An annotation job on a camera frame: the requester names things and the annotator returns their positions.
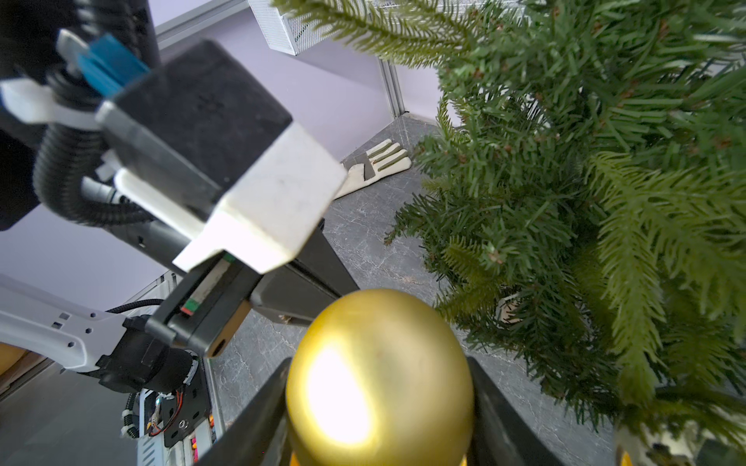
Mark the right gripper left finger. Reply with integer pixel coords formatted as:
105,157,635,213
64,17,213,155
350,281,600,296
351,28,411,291
196,357,291,466

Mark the small green christmas tree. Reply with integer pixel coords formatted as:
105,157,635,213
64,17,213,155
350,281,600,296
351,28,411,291
277,1,745,450

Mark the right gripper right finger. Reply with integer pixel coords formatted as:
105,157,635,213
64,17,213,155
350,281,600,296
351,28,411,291
466,356,563,466

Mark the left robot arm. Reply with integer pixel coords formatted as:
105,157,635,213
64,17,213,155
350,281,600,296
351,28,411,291
1,1,357,393

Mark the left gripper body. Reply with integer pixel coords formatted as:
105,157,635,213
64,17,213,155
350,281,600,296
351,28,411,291
146,225,359,357

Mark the matte gold ball ornament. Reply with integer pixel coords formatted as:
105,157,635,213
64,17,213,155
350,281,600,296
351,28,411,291
286,289,475,465

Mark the beige work glove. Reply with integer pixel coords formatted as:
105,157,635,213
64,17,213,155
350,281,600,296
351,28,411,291
334,139,412,199

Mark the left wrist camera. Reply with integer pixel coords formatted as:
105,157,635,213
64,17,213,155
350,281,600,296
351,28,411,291
0,32,349,275

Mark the small white mesh basket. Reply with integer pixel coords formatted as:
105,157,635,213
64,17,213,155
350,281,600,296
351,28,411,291
247,0,336,56

